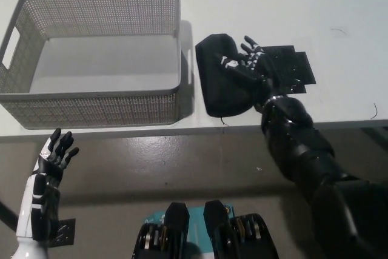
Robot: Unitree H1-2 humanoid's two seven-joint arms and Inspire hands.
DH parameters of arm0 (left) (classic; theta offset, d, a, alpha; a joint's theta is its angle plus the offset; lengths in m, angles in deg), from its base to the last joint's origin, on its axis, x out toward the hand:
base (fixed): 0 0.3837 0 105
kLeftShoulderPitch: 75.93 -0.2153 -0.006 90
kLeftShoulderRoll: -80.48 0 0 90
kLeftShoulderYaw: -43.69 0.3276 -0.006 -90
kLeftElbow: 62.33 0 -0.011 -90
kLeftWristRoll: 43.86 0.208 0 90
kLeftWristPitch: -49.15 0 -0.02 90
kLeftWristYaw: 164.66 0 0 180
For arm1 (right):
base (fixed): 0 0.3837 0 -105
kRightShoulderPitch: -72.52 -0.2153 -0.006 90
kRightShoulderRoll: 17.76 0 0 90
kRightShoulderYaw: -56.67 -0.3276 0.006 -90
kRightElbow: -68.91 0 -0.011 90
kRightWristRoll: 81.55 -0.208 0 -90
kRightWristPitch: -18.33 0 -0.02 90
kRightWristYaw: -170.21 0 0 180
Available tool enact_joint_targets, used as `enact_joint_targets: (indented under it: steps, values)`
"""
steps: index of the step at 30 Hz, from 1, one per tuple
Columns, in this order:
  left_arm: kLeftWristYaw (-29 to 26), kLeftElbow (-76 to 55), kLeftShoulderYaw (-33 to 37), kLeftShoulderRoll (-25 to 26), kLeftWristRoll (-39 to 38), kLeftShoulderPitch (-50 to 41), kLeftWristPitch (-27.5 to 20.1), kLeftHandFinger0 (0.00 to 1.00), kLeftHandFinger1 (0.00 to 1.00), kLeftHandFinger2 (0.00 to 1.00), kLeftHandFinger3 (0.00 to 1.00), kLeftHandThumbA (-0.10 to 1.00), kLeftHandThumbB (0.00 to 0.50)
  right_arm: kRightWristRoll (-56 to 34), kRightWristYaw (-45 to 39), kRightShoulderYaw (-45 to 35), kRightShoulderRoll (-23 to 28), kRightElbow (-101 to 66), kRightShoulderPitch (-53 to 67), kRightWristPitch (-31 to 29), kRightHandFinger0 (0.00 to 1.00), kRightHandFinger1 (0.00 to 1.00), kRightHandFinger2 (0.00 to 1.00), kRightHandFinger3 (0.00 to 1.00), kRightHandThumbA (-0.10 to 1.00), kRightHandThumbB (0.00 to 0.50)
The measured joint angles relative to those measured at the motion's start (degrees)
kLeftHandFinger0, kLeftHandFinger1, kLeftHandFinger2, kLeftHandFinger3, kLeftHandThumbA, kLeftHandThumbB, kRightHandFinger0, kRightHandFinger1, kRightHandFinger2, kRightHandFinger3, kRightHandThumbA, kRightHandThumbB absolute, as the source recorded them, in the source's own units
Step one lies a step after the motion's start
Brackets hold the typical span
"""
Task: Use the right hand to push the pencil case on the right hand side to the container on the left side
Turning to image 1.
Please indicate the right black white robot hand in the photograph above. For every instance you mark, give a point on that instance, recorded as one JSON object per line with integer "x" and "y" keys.
{"x": 257, "y": 71}

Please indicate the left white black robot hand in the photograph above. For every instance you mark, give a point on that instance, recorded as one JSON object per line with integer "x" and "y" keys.
{"x": 33, "y": 204}

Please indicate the black fabric pencil case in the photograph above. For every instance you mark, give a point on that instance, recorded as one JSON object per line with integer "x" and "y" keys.
{"x": 224, "y": 95}

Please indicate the black square floor mat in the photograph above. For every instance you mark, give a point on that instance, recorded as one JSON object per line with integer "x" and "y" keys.
{"x": 63, "y": 231}

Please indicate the grey perforated plastic basket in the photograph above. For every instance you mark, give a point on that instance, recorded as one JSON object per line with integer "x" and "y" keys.
{"x": 85, "y": 107}

